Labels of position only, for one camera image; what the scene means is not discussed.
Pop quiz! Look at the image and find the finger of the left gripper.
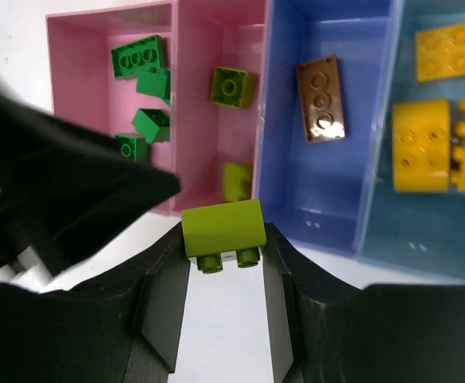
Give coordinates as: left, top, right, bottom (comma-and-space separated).
0, 86, 181, 275

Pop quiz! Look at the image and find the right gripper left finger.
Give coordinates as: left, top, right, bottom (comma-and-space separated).
0, 225, 189, 382

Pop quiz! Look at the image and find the green small lego brick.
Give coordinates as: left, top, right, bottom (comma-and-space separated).
132, 109, 170, 144

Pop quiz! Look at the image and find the light blue bin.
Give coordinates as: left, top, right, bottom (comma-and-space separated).
361, 1, 465, 281

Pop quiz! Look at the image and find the brown orange lego brick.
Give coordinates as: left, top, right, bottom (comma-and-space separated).
295, 55, 345, 143

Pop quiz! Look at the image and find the large pink bin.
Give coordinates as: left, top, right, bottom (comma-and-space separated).
45, 2, 177, 216

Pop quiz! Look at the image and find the dark green lego brick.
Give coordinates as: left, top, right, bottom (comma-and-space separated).
115, 133, 150, 162

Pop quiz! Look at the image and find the lime lego brick dropped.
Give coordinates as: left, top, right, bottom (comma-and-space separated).
222, 163, 253, 202

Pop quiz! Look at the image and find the dark blue bin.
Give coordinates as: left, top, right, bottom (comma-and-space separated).
255, 1, 404, 256

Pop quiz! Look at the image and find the green lego slope piece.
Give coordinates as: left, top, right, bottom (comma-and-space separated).
136, 68, 171, 105

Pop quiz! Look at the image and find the green long lego brick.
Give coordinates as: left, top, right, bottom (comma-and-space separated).
110, 34, 167, 79

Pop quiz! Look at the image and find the yellow lego brick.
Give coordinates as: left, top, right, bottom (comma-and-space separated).
392, 99, 451, 193
415, 22, 465, 83

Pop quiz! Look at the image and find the small lime lego brick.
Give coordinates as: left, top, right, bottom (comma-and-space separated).
210, 66, 257, 109

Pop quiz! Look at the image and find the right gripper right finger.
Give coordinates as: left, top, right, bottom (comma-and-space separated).
262, 223, 465, 382

